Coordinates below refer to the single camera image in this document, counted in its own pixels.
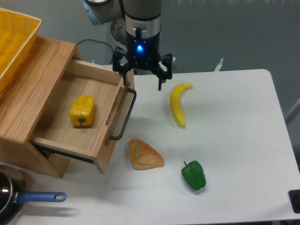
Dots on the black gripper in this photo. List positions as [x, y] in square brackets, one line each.
[143, 54]

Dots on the green bell pepper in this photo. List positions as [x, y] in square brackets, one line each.
[193, 175]

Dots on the yellow bell pepper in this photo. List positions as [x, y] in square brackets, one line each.
[82, 111]

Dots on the black pan blue handle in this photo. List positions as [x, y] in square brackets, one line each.
[14, 193]

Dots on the yellow plastic basket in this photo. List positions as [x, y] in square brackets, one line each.
[18, 33]

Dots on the triangular bread pastry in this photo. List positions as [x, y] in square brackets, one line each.
[143, 156]

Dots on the open wooden top drawer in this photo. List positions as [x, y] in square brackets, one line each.
[114, 102]

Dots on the wooden drawer cabinet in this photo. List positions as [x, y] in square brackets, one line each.
[24, 100]

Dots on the black object at table edge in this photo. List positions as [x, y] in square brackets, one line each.
[294, 196]

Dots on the yellow banana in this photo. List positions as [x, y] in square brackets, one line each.
[175, 104]

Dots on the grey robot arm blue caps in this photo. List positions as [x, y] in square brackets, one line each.
[104, 11]

